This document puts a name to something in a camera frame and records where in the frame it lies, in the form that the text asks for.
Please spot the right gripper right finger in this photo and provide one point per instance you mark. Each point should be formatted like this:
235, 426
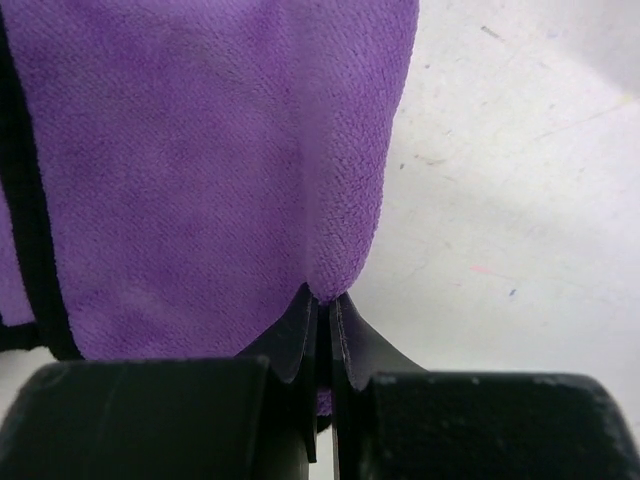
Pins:
395, 420

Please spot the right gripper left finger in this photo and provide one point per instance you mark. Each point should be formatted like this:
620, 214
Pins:
251, 416

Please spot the purple grey towel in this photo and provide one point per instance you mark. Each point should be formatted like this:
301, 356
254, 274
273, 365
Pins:
173, 171

